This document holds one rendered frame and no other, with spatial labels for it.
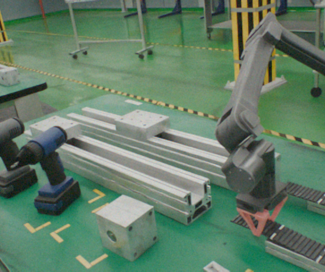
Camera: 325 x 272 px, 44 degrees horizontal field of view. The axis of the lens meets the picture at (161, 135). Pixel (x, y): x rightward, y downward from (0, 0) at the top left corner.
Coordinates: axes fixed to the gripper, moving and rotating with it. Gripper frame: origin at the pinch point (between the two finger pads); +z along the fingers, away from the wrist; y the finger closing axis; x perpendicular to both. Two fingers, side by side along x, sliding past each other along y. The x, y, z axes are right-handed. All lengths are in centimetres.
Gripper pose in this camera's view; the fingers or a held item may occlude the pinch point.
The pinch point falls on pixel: (262, 225)
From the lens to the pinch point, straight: 91.9
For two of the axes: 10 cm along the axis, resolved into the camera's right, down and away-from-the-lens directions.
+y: -7.0, 3.8, -6.0
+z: 1.4, 9.0, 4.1
